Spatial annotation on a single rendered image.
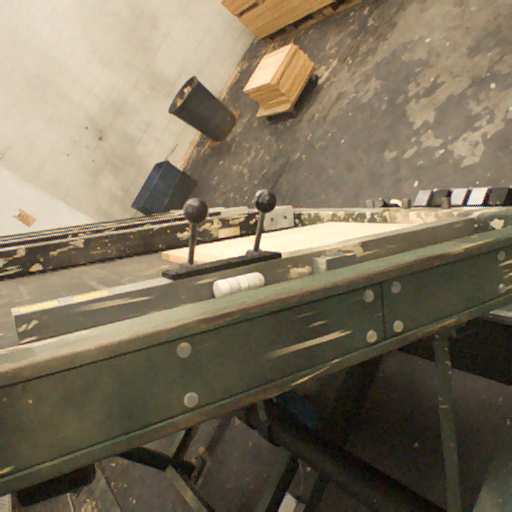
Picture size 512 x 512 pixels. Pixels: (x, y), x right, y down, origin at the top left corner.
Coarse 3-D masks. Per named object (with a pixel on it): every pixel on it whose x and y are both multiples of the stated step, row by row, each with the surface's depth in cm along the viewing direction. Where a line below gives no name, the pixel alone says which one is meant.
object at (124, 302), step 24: (360, 240) 91; (384, 240) 94; (408, 240) 97; (432, 240) 101; (264, 264) 80; (288, 264) 82; (120, 288) 70; (144, 288) 69; (168, 288) 71; (192, 288) 73; (24, 312) 61; (48, 312) 63; (72, 312) 64; (96, 312) 66; (120, 312) 68; (144, 312) 70; (24, 336) 61; (48, 336) 63
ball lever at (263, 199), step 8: (264, 192) 74; (272, 192) 75; (256, 200) 74; (264, 200) 74; (272, 200) 74; (256, 208) 75; (264, 208) 74; (272, 208) 75; (264, 216) 77; (256, 232) 79; (256, 240) 79; (256, 248) 80; (248, 256) 81
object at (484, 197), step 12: (420, 192) 146; (432, 192) 143; (444, 192) 138; (456, 192) 135; (468, 192) 133; (480, 192) 128; (492, 192) 125; (504, 192) 122; (384, 204) 153; (396, 204) 154; (420, 204) 144; (432, 204) 140; (456, 204) 133; (468, 204) 130; (480, 204) 126; (492, 204) 123; (504, 204) 121
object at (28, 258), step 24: (216, 216) 157; (240, 216) 157; (288, 216) 167; (72, 240) 130; (96, 240) 134; (120, 240) 137; (144, 240) 141; (168, 240) 145; (0, 264) 122; (24, 264) 125; (48, 264) 128; (72, 264) 131
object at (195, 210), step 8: (192, 200) 68; (200, 200) 69; (184, 208) 69; (192, 208) 68; (200, 208) 68; (192, 216) 68; (200, 216) 68; (192, 224) 70; (192, 232) 71; (192, 240) 72; (192, 248) 73; (192, 256) 74; (184, 264) 74; (192, 264) 75
